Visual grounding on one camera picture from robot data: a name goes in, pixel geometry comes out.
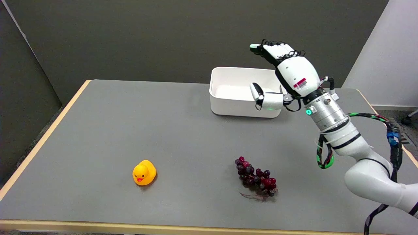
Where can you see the white plastic bin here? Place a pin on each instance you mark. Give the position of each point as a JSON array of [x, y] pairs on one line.
[[240, 94]]

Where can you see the black chair caster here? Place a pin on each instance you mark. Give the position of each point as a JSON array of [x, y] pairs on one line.
[[408, 118]]

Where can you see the yellow rubber duck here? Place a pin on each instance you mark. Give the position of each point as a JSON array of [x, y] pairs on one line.
[[144, 172]]

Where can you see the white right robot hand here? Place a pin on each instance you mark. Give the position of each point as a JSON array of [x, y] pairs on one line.
[[295, 73]]

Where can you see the dark red grape bunch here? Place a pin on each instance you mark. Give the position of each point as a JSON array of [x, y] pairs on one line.
[[256, 177]]

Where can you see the floor vent grille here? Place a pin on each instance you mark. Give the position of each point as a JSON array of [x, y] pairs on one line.
[[406, 139]]

